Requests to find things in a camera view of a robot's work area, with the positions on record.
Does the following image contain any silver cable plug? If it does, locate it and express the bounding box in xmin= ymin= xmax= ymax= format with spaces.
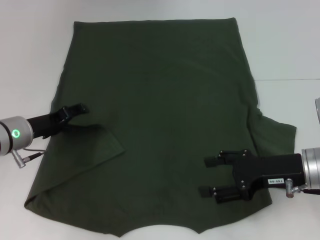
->
xmin=285 ymin=178 xmax=308 ymax=200

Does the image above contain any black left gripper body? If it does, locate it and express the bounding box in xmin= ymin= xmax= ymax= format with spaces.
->
xmin=26 ymin=111 xmax=70 ymax=140

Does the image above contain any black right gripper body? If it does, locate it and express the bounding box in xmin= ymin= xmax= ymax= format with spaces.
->
xmin=232 ymin=149 xmax=305 ymax=201

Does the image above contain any dark green shirt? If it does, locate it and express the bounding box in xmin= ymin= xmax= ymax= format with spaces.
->
xmin=23 ymin=17 xmax=298 ymax=238

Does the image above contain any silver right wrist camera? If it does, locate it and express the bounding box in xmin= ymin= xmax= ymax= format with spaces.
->
xmin=314 ymin=98 xmax=320 ymax=126

